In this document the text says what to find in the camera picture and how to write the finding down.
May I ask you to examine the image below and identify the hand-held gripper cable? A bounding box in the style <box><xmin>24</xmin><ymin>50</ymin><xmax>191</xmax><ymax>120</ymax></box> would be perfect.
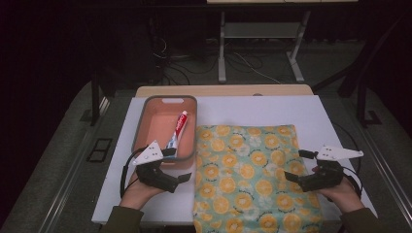
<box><xmin>120</xmin><ymin>147</ymin><xmax>149</xmax><ymax>198</ymax></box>
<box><xmin>329</xmin><ymin>122</ymin><xmax>363</xmax><ymax>199</ymax></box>

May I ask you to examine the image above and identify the person's left hand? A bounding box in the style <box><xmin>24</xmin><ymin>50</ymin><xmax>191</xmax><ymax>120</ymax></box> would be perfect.
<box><xmin>119</xmin><ymin>171</ymin><xmax>166</xmax><ymax>211</ymax></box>

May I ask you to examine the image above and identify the left hand-held gripper cable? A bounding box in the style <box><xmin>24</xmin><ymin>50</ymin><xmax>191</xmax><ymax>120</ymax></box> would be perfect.
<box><xmin>120</xmin><ymin>147</ymin><xmax>149</xmax><ymax>198</ymax></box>

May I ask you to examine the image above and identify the pink basket with grey rim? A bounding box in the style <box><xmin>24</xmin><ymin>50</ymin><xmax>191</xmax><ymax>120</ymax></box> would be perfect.
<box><xmin>130</xmin><ymin>94</ymin><xmax>198</xmax><ymax>170</ymax></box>

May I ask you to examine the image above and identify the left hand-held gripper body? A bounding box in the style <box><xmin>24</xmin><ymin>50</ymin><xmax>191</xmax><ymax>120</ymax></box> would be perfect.
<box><xmin>132</xmin><ymin>140</ymin><xmax>180</xmax><ymax>194</ymax></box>

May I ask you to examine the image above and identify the tangle of floor cables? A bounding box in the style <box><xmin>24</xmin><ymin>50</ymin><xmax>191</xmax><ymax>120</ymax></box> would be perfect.
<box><xmin>152</xmin><ymin>37</ymin><xmax>283</xmax><ymax>85</ymax></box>

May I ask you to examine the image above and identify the right hand-held gripper cable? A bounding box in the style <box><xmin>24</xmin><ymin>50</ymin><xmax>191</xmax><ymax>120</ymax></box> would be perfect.
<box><xmin>329</xmin><ymin>122</ymin><xmax>363</xmax><ymax>199</ymax></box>

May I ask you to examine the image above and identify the white board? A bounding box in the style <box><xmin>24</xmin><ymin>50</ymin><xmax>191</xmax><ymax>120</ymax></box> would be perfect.
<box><xmin>91</xmin><ymin>95</ymin><xmax>378</xmax><ymax>226</ymax></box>

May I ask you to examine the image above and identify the metal floor rail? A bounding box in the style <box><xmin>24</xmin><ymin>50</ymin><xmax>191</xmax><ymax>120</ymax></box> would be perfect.
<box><xmin>38</xmin><ymin>96</ymin><xmax>111</xmax><ymax>233</ymax></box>
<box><xmin>358</xmin><ymin>125</ymin><xmax>412</xmax><ymax>224</ymax></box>

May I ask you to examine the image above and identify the red and white toothpaste tube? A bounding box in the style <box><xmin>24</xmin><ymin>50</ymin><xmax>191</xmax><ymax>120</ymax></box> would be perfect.
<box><xmin>165</xmin><ymin>110</ymin><xmax>189</xmax><ymax>158</ymax></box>

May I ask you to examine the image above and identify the black stand leg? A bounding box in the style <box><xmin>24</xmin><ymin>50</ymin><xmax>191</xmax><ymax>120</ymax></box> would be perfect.
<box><xmin>89</xmin><ymin>71</ymin><xmax>118</xmax><ymax>127</ymax></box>
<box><xmin>356</xmin><ymin>77</ymin><xmax>383</xmax><ymax>129</ymax></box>

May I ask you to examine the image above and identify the wooden table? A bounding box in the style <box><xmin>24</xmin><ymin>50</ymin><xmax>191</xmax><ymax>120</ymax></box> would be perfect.
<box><xmin>135</xmin><ymin>84</ymin><xmax>315</xmax><ymax>98</ymax></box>

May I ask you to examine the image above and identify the grey metal stand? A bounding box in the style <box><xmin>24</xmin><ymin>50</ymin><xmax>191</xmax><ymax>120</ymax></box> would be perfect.
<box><xmin>217</xmin><ymin>11</ymin><xmax>311</xmax><ymax>84</ymax></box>

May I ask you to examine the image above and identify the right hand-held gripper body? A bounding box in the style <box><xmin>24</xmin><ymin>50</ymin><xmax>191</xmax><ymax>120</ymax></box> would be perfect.
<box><xmin>299</xmin><ymin>145</ymin><xmax>364</xmax><ymax>192</ymax></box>

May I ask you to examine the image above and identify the person's right hand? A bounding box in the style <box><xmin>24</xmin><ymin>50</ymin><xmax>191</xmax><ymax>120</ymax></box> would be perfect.
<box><xmin>315</xmin><ymin>177</ymin><xmax>365</xmax><ymax>214</ymax></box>

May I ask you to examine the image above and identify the orange print cloth bag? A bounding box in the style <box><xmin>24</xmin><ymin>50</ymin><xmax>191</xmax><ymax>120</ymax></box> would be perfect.
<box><xmin>192</xmin><ymin>124</ymin><xmax>325</xmax><ymax>233</ymax></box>

